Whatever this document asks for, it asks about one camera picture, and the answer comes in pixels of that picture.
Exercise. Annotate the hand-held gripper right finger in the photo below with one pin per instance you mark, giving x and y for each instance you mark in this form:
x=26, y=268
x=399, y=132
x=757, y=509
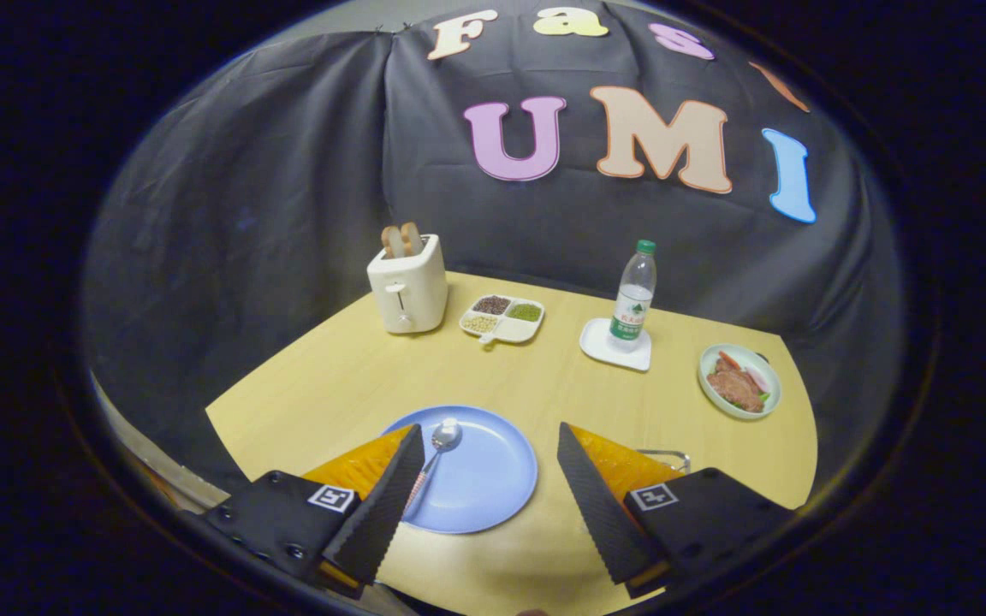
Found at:
x=600, y=505

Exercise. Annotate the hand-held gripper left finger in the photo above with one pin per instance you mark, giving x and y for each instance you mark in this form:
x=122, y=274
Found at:
x=386, y=505

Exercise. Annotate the clear cutlery holder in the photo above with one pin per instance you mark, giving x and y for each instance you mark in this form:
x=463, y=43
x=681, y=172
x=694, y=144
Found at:
x=668, y=456

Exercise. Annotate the blue plate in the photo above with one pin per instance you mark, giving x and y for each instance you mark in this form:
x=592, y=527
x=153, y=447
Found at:
x=484, y=479

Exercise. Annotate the pale green plate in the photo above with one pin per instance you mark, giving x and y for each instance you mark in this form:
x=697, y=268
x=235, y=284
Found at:
x=711, y=398

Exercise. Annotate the white square coaster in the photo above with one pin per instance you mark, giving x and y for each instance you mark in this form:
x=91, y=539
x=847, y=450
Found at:
x=600, y=346

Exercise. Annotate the cooked meat with vegetables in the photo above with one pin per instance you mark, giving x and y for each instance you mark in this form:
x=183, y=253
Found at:
x=737, y=387

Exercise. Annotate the white divided dish with beans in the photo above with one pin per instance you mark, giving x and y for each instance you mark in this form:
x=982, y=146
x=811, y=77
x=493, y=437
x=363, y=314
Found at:
x=517, y=329

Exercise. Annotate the clear plastic water bottle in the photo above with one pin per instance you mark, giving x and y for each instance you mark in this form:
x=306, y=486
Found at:
x=632, y=308

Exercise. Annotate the cream toaster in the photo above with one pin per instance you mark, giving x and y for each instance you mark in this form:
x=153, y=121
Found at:
x=412, y=295

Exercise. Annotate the toasted bread slice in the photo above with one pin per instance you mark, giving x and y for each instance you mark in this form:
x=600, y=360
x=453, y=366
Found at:
x=412, y=239
x=390, y=243

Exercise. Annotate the black backdrop cloth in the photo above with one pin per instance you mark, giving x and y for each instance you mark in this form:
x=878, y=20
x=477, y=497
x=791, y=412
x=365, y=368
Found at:
x=270, y=214

